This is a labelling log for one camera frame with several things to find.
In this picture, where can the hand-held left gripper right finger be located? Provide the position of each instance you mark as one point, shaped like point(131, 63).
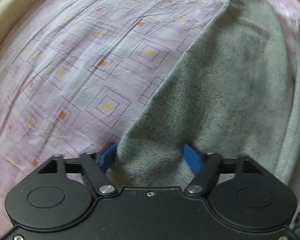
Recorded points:
point(192, 158)

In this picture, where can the purple square-patterned bed sheet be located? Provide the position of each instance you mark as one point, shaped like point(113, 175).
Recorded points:
point(90, 80)

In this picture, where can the grey fleece pants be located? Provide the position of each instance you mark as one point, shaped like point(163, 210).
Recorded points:
point(227, 80)

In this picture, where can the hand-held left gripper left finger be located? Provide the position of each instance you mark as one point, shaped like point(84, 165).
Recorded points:
point(107, 155)

